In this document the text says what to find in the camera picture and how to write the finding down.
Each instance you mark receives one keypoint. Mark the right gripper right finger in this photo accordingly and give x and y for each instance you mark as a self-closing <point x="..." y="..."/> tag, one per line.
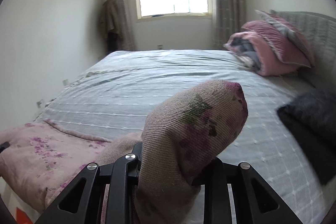
<point x="239" y="191"/>

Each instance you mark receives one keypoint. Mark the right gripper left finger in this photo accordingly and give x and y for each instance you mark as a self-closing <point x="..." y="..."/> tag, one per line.
<point x="99" y="192"/>

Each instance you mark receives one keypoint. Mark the left grey curtain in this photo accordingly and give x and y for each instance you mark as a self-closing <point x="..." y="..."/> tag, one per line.
<point x="119" y="1"/>

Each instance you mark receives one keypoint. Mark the hanging clothes in corner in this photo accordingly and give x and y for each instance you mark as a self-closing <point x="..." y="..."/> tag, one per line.
<point x="109" y="26"/>

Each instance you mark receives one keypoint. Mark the black jacket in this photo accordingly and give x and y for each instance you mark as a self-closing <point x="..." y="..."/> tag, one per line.
<point x="310" y="118"/>

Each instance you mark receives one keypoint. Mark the grey pink pillow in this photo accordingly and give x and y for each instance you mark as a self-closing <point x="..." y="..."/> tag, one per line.
<point x="290" y="32"/>

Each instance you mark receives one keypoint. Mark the pink floral quilted garment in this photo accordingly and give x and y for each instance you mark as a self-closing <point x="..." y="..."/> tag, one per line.
<point x="180" y="137"/>

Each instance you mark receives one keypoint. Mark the white wall socket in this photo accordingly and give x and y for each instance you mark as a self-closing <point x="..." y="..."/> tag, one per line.
<point x="41" y="104"/>
<point x="65" y="83"/>

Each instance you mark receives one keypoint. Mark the pink folded blanket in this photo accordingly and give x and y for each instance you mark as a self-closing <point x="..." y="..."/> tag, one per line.
<point x="267" y="51"/>

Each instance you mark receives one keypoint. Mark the grey quilted bedspread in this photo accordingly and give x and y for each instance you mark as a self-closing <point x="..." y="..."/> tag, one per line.
<point x="113" y="98"/>

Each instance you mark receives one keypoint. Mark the grey padded headboard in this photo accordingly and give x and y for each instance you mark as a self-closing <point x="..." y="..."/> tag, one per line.
<point x="319" y="31"/>

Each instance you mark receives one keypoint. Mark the red box on floor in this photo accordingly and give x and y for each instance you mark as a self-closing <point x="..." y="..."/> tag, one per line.
<point x="22" y="217"/>

